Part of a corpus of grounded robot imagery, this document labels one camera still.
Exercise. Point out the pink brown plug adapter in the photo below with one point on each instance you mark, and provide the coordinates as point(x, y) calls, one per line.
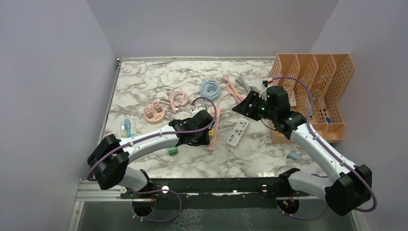
point(158, 107)

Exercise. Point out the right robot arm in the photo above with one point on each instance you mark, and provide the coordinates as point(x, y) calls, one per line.
point(346, 186)

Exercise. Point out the pink long power strip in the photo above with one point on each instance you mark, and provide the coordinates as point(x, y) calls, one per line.
point(213, 142)

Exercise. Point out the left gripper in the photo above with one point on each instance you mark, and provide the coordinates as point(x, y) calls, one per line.
point(204, 141)

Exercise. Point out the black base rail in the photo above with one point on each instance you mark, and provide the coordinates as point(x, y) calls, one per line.
point(213, 193)

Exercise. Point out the green plug adapter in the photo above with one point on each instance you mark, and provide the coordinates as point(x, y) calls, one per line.
point(172, 151)

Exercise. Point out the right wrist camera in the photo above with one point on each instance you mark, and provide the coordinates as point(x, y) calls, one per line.
point(266, 84)

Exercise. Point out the white power strip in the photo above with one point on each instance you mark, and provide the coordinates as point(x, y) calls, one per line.
point(237, 132)

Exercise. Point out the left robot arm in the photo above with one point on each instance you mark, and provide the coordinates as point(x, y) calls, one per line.
point(110, 159)

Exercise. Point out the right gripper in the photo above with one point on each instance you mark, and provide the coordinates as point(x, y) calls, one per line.
point(244, 108)

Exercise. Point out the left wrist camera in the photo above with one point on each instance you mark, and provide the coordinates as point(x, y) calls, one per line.
point(196, 109)

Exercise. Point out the pink round power strip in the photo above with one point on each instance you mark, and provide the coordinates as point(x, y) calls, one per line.
point(151, 116)

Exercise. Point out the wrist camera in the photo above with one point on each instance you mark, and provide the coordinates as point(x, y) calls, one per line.
point(196, 109)
point(266, 84)

